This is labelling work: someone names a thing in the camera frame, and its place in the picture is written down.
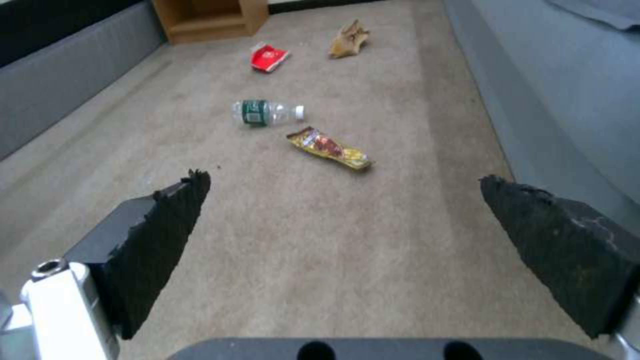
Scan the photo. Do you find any red crumpled snack packet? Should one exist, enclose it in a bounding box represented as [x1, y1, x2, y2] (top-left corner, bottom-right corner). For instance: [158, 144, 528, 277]
[249, 41, 293, 75]

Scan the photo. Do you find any grey upholstered bed frame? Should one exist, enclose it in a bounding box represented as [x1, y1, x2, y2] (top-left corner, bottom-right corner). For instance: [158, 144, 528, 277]
[0, 0, 168, 161]

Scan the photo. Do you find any yellow snack wrapper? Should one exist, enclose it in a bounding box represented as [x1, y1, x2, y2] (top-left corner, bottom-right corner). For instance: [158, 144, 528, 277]
[285, 126, 377, 176]

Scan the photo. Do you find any blue-grey bed with sheet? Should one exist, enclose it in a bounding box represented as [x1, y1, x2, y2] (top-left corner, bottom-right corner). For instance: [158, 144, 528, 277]
[442, 0, 640, 247]

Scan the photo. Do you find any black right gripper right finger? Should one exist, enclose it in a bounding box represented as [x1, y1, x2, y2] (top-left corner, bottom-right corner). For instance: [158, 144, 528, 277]
[479, 174, 640, 360]

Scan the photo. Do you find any wooden open cabinet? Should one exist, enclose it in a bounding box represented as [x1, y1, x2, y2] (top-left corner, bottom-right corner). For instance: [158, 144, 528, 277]
[151, 0, 271, 45]

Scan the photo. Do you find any clear plastic water bottle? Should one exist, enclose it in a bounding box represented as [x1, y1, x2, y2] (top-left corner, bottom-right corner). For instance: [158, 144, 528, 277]
[230, 98, 307, 129]

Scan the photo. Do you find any brown crumpled paper bag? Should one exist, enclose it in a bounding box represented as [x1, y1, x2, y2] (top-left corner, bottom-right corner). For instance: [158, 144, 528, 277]
[328, 18, 372, 60]

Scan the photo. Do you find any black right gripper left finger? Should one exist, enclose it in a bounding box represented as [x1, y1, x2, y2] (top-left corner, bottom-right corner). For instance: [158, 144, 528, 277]
[0, 168, 212, 360]

